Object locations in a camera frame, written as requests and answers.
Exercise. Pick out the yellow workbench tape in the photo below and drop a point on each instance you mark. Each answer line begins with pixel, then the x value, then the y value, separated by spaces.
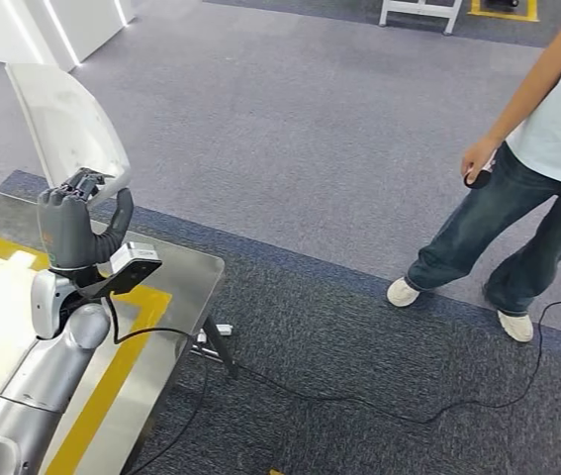
pixel 112 380

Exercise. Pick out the steel workbench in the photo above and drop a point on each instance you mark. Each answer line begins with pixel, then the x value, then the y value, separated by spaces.
pixel 181 275

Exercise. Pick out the white table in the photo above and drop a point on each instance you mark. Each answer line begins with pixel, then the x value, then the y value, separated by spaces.
pixel 421 8

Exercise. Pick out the person's hand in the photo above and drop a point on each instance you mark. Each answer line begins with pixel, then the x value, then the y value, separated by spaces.
pixel 478 157

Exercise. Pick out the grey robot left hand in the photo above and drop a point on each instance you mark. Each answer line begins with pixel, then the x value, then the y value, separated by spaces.
pixel 65 229

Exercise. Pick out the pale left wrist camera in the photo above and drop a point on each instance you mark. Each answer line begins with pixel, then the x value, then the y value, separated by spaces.
pixel 131 256

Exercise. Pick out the white lit partition block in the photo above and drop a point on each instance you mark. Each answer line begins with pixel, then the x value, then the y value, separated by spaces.
pixel 28 33

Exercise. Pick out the black handheld device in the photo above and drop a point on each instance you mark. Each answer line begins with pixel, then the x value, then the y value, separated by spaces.
pixel 480 180

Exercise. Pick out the white plastic mirror cover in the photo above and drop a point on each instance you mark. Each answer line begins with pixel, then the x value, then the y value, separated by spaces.
pixel 67 124

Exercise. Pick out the yellow floor tape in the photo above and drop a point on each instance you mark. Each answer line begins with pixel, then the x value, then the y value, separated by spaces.
pixel 532 13

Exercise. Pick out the person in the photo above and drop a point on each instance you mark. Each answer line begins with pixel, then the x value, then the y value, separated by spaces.
pixel 507 216

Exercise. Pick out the person's forearm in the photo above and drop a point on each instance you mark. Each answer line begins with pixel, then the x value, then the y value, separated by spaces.
pixel 537 85

